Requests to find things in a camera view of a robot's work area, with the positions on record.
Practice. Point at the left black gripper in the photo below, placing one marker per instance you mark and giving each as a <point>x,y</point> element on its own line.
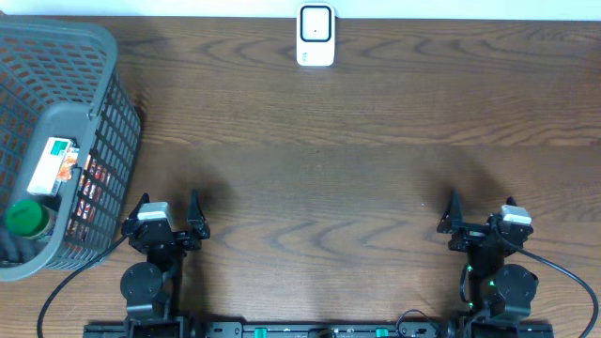
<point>186,243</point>

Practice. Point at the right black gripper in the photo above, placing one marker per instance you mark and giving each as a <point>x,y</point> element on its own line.
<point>453,220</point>

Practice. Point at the orange snack bar wrapper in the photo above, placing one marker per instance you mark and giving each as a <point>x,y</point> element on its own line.
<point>70,160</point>

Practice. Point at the white green carton box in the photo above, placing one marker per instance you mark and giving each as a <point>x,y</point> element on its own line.
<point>45,179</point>

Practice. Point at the green lid jar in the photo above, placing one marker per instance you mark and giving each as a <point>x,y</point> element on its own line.
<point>31,220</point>

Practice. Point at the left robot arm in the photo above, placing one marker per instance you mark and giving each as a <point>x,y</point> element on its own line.
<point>152,288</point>

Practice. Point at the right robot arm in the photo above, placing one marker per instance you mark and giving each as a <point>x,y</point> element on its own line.
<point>499,294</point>

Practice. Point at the white barcode scanner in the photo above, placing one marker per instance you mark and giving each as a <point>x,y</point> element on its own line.
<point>315,34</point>

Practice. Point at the grey plastic basket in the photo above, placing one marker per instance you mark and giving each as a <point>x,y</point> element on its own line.
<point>59,79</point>

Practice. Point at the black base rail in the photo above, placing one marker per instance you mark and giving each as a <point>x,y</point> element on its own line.
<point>262,330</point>

